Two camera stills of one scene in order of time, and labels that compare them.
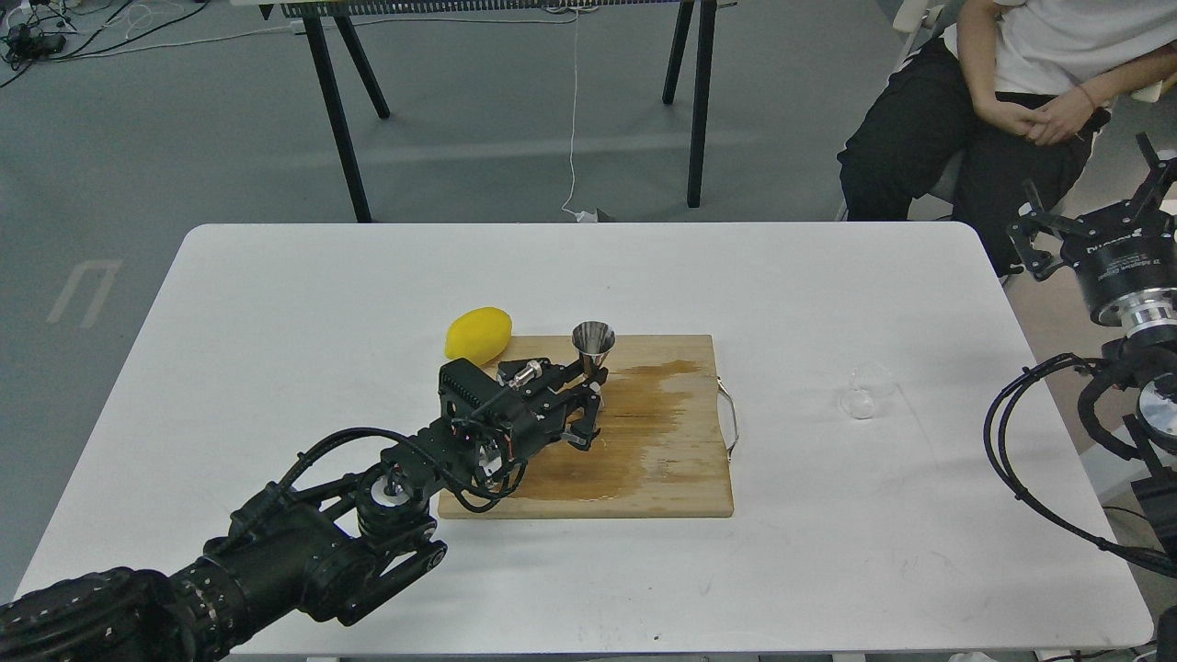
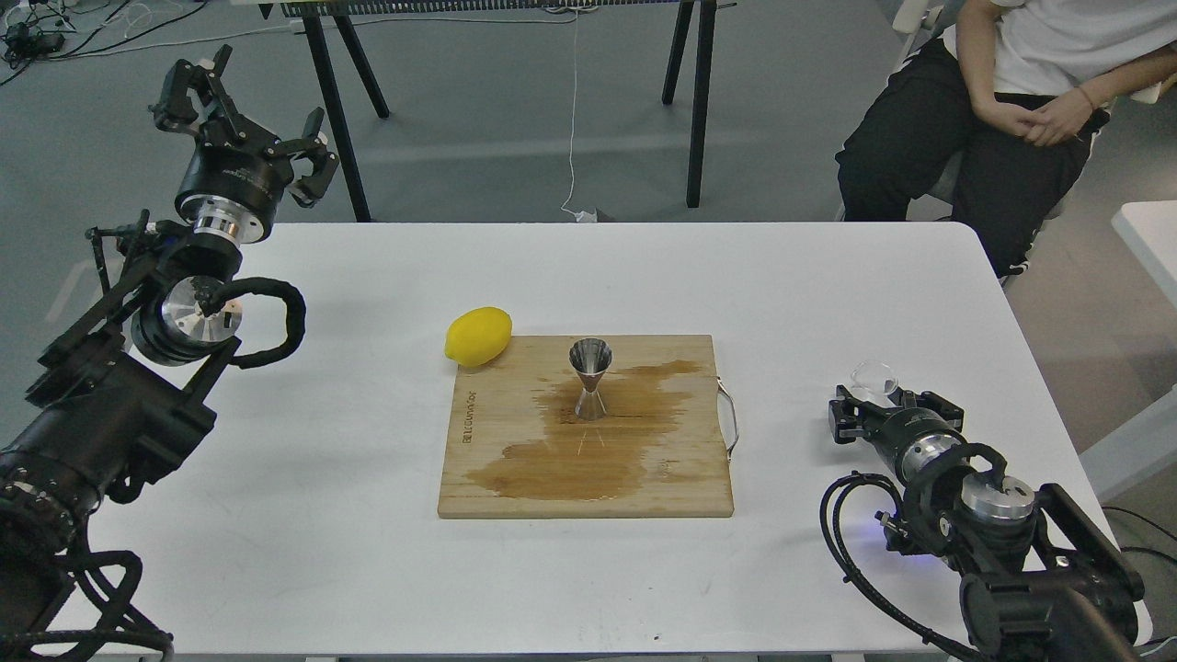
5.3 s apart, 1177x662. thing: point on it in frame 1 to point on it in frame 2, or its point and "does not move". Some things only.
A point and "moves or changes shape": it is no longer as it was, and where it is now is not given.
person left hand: [1068, 112] does not move
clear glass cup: [867, 385] does not move
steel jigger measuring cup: [593, 339] moves or changes shape
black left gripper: [509, 415] to [238, 169]
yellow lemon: [480, 335] does not move
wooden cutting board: [669, 432] does not move
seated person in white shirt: [1001, 112] does not move
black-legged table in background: [342, 11] does not move
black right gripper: [1125, 256] to [911, 438]
